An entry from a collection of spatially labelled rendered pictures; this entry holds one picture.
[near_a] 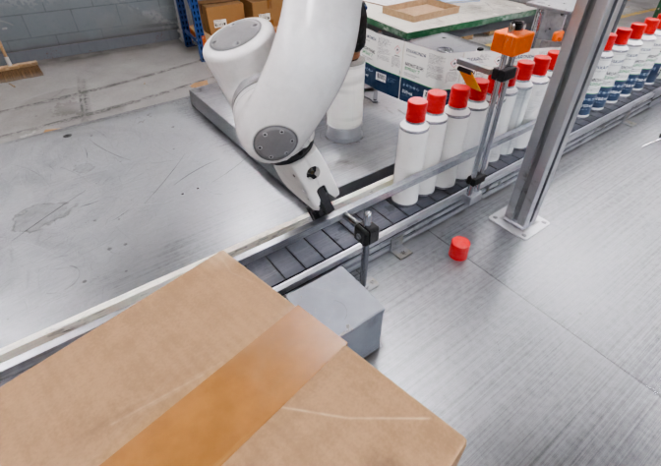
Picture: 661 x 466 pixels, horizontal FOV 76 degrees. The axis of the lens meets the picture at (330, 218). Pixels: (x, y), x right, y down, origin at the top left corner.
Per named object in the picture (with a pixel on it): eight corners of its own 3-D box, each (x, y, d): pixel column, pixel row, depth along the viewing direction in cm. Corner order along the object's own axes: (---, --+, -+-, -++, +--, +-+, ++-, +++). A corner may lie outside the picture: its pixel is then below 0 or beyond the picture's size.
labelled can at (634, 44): (601, 95, 122) (633, 20, 109) (620, 101, 118) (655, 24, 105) (591, 100, 119) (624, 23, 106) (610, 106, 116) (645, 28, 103)
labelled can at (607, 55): (572, 109, 115) (604, 29, 102) (591, 116, 111) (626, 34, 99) (563, 114, 112) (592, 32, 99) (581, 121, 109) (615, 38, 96)
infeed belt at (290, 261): (617, 93, 132) (623, 82, 130) (644, 103, 127) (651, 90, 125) (12, 387, 57) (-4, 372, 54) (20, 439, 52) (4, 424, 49)
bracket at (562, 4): (557, -3, 105) (558, -7, 105) (601, 6, 99) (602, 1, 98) (524, 5, 99) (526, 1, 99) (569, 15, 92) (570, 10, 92)
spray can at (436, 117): (420, 179, 88) (436, 84, 75) (440, 191, 85) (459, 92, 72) (402, 188, 86) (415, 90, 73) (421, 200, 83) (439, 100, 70)
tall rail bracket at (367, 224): (348, 264, 76) (351, 190, 66) (375, 289, 71) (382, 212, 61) (333, 271, 75) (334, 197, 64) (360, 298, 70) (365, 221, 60)
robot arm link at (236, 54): (317, 136, 52) (301, 97, 58) (277, 37, 42) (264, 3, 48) (254, 161, 53) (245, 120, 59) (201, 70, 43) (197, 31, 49)
